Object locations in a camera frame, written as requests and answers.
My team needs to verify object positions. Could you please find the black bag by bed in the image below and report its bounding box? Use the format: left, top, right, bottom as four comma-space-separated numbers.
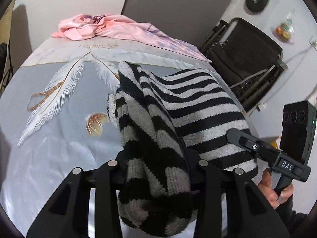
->
0, 42, 8, 80

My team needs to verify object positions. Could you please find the black grey striped knit sweater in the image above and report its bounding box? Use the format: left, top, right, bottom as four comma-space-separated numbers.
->
108, 62, 258, 237

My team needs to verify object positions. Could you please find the person's right hand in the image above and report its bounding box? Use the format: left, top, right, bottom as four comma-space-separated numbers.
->
257, 168, 294, 209

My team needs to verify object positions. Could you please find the pink crumpled quilt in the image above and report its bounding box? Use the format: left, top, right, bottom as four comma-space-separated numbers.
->
52, 13, 210, 62

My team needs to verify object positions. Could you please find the black folding chair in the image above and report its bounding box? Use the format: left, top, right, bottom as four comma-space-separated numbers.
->
199, 18, 287, 112

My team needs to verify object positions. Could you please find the grey feather print bed sheet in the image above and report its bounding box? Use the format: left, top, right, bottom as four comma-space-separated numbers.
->
1, 37, 214, 235

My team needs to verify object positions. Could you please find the white charging cable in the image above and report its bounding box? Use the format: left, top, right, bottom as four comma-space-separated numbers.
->
229, 42, 317, 105

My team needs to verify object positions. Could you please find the brown cardboard box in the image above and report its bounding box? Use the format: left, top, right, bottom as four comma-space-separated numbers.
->
1, 0, 16, 93

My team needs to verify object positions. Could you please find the hanging bag of snacks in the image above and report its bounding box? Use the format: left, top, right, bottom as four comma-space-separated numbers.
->
273, 13, 294, 42

